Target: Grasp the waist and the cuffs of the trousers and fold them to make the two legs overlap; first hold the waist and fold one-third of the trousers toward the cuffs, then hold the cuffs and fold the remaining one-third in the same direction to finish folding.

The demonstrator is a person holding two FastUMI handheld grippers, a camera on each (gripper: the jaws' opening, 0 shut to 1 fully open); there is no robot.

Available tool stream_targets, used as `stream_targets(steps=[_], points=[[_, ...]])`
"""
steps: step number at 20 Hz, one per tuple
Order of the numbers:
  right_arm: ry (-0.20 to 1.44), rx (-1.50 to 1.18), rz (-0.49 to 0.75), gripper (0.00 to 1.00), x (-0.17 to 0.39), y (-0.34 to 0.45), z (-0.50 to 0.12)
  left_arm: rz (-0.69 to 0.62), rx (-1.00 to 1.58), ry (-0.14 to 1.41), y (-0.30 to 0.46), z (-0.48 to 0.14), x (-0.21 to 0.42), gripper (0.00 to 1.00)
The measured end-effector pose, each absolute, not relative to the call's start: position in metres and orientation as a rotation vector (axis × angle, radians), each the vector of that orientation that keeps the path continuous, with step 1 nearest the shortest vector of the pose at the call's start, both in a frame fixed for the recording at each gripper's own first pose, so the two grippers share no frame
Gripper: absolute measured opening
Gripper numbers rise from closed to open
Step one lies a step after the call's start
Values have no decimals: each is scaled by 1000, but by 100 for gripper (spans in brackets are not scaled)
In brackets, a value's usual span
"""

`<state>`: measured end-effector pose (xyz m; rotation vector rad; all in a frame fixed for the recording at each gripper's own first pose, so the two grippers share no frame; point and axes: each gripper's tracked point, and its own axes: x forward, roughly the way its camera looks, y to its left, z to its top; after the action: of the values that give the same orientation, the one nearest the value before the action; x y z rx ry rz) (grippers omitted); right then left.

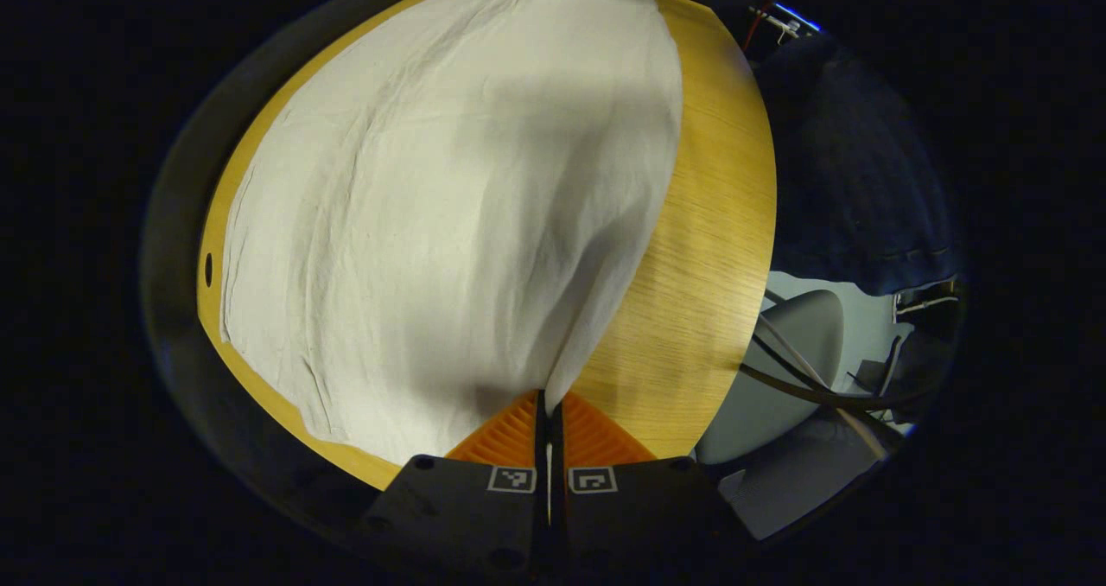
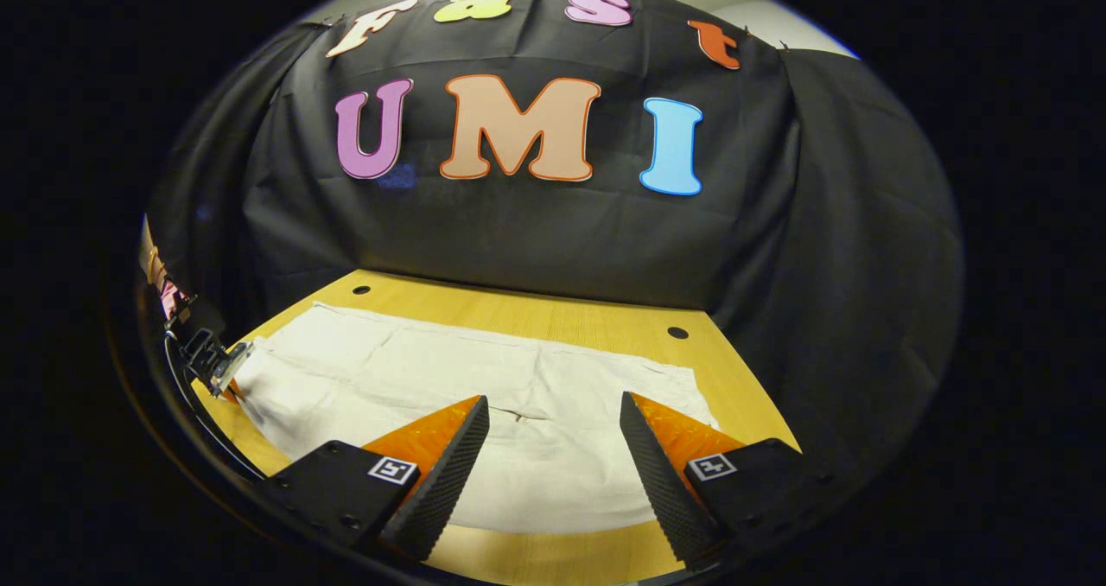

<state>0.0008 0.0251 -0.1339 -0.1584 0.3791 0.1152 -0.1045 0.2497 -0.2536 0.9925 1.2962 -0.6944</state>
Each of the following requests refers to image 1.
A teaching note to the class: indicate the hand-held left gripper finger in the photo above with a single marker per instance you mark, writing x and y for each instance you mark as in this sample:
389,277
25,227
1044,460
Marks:
557,439
541,439

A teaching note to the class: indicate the white jeans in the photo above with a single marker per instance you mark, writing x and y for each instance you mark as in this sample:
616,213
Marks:
449,223

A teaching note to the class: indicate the grey chair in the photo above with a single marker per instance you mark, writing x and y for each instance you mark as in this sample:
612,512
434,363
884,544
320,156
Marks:
778,370

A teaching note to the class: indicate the dark blue cloth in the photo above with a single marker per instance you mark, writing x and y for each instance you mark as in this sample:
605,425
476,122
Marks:
847,162

